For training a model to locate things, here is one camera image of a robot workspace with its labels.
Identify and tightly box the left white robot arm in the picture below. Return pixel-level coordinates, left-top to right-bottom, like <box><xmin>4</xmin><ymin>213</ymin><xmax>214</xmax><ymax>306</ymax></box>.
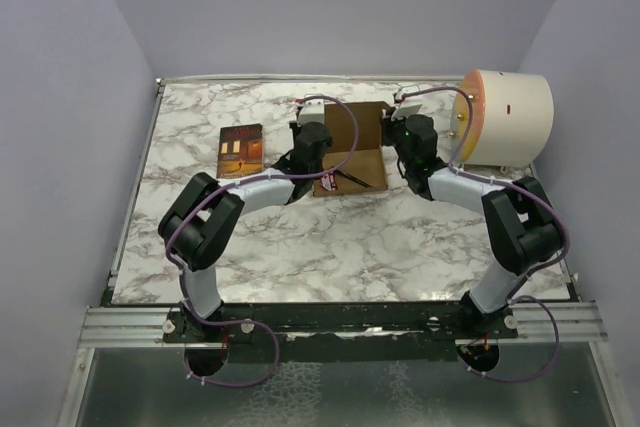
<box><xmin>158</xmin><ymin>122</ymin><xmax>332</xmax><ymax>343</ymax></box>

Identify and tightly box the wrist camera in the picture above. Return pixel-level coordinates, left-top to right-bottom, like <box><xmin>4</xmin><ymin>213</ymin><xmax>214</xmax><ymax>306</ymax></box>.
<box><xmin>296</xmin><ymin>97</ymin><xmax>325</xmax><ymax>127</ymax></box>
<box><xmin>390</xmin><ymin>89</ymin><xmax>423</xmax><ymax>121</ymax></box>

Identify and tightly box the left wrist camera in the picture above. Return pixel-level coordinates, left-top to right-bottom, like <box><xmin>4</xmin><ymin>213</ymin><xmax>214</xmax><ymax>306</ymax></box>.
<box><xmin>296</xmin><ymin>97</ymin><xmax>325</xmax><ymax>127</ymax></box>

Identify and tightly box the dark paperback book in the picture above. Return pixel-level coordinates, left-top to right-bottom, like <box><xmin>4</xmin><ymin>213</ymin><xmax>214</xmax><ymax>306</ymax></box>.
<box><xmin>217</xmin><ymin>123</ymin><xmax>264</xmax><ymax>179</ymax></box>

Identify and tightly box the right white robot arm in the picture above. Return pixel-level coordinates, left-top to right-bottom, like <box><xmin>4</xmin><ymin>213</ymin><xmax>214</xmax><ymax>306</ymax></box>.
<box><xmin>381</xmin><ymin>108</ymin><xmax>569</xmax><ymax>334</ymax></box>

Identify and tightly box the black pen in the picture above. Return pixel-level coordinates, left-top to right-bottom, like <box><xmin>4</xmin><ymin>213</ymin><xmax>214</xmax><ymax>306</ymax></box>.
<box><xmin>334</xmin><ymin>169</ymin><xmax>372</xmax><ymax>188</ymax></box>

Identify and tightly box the cream cylinder with coloured face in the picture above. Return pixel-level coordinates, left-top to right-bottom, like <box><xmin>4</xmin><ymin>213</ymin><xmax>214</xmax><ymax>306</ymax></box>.
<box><xmin>450</xmin><ymin>69</ymin><xmax>554</xmax><ymax>168</ymax></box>

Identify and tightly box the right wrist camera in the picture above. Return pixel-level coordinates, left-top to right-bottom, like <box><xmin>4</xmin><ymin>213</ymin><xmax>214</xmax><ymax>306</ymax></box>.
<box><xmin>390</xmin><ymin>89</ymin><xmax>423</xmax><ymax>121</ymax></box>

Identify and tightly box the brown cardboard box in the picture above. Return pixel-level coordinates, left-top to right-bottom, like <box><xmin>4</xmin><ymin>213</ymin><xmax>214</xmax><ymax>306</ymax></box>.
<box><xmin>313</xmin><ymin>101</ymin><xmax>389</xmax><ymax>197</ymax></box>

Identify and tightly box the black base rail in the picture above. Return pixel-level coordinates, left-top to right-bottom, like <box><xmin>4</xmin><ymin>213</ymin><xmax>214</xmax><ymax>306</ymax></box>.
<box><xmin>163</xmin><ymin>301</ymin><xmax>518</xmax><ymax>373</ymax></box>

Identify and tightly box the red toy ambulance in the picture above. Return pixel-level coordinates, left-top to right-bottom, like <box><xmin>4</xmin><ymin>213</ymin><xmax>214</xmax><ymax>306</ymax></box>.
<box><xmin>320</xmin><ymin>172</ymin><xmax>338</xmax><ymax>192</ymax></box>

